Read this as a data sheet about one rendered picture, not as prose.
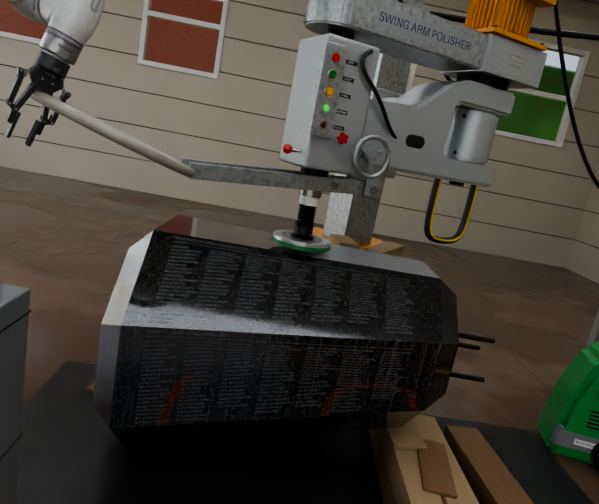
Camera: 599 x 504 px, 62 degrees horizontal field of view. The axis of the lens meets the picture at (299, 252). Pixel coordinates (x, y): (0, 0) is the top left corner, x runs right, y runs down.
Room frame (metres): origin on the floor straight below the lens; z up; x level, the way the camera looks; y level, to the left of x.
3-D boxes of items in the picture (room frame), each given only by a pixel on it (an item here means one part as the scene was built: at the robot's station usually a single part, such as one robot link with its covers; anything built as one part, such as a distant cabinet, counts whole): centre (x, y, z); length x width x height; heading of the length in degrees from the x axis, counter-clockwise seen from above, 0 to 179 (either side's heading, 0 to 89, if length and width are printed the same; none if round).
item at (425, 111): (1.94, -0.35, 1.35); 0.74 x 0.23 x 0.49; 118
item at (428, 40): (1.94, -0.31, 1.66); 0.96 x 0.25 x 0.17; 118
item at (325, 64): (1.64, 0.01, 1.42); 0.08 x 0.03 x 0.28; 118
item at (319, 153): (1.81, -0.07, 1.37); 0.36 x 0.22 x 0.45; 118
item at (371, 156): (1.72, -0.16, 1.25); 0.15 x 0.10 x 0.15; 118
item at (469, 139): (2.08, -0.58, 1.39); 0.19 x 0.19 x 0.20
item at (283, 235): (1.77, 0.00, 0.91); 0.21 x 0.21 x 0.01
